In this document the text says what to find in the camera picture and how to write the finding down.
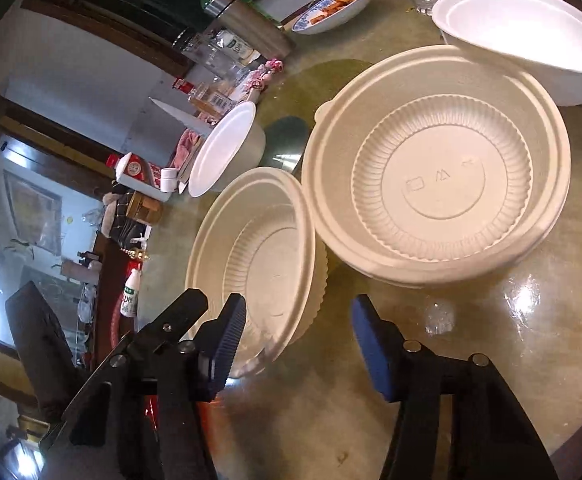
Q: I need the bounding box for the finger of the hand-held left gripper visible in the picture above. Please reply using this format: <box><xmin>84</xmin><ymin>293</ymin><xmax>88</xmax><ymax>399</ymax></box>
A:
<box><xmin>4</xmin><ymin>281</ymin><xmax>88</xmax><ymax>423</ymax></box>

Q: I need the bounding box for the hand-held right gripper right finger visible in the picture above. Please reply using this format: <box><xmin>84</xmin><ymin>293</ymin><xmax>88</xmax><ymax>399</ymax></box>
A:
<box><xmin>351</xmin><ymin>294</ymin><xmax>562</xmax><ymax>480</ymax></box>

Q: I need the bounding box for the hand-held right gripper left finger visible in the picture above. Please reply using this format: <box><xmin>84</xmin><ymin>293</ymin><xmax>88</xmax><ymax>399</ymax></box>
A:
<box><xmin>38</xmin><ymin>287</ymin><xmax>248</xmax><ymax>480</ymax></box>

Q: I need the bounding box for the small beige ribbed bowl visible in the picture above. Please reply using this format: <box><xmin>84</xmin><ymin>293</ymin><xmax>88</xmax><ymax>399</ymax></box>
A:
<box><xmin>185</xmin><ymin>166</ymin><xmax>329</xmax><ymax>378</ymax></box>

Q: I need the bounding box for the large beige ribbed bowl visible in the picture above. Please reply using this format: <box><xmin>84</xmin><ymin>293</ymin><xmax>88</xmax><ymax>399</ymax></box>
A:
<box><xmin>302</xmin><ymin>45</ymin><xmax>572</xmax><ymax>277</ymax></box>

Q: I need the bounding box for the large beige bowl with tab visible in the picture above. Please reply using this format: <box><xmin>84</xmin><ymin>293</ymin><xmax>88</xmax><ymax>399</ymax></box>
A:
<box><xmin>313</xmin><ymin>101</ymin><xmax>569</xmax><ymax>289</ymax></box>

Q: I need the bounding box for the round glass turntable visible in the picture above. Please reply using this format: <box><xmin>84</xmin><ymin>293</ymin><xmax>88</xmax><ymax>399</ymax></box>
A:
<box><xmin>136</xmin><ymin>0</ymin><xmax>582</xmax><ymax>480</ymax></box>

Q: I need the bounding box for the white bottle green label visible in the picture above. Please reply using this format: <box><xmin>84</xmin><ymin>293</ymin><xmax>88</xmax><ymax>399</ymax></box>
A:
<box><xmin>120</xmin><ymin>269</ymin><xmax>142</xmax><ymax>318</ymax></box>

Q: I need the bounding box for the small white cup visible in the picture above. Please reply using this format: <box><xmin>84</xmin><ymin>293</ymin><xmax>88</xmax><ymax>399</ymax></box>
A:
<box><xmin>160</xmin><ymin>167</ymin><xmax>180</xmax><ymax>195</ymax></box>

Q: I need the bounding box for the small white bowl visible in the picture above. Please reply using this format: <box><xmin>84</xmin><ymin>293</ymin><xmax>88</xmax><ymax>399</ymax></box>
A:
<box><xmin>188</xmin><ymin>101</ymin><xmax>266</xmax><ymax>198</ymax></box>

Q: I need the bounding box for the white liquor bottle red label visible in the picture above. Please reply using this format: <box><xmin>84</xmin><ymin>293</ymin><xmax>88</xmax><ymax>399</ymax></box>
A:
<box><xmin>106</xmin><ymin>152</ymin><xmax>158</xmax><ymax>193</ymax></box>

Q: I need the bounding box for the pink cloth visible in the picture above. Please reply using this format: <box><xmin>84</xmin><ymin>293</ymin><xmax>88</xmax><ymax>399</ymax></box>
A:
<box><xmin>168</xmin><ymin>127</ymin><xmax>206</xmax><ymax>168</ymax></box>

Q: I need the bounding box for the round metal disc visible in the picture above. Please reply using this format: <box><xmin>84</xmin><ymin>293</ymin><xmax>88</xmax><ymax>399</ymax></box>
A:
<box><xmin>263</xmin><ymin>116</ymin><xmax>306</xmax><ymax>177</ymax></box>

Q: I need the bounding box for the pink bead ornament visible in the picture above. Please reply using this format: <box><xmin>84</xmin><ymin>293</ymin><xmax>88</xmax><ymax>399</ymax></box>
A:
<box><xmin>243</xmin><ymin>57</ymin><xmax>288</xmax><ymax>93</ymax></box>

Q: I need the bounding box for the clear glass jar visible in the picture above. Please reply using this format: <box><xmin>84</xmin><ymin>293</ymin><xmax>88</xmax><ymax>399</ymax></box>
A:
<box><xmin>173</xmin><ymin>27</ymin><xmax>254</xmax><ymax>81</ymax></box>

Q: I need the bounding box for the steel thermos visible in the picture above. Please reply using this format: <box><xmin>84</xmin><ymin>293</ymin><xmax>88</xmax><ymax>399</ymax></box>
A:
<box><xmin>202</xmin><ymin>0</ymin><xmax>294</xmax><ymax>61</ymax></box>

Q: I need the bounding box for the blue patterned plate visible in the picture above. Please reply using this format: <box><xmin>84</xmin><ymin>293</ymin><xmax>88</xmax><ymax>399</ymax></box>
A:
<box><xmin>291</xmin><ymin>0</ymin><xmax>373</xmax><ymax>35</ymax></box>

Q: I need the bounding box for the orange food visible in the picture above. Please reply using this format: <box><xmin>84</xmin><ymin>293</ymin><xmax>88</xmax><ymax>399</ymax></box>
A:
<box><xmin>310</xmin><ymin>0</ymin><xmax>364</xmax><ymax>25</ymax></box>

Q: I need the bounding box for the large white bowl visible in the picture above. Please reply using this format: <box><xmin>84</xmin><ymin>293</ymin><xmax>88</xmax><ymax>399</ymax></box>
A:
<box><xmin>431</xmin><ymin>0</ymin><xmax>582</xmax><ymax>107</ymax></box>

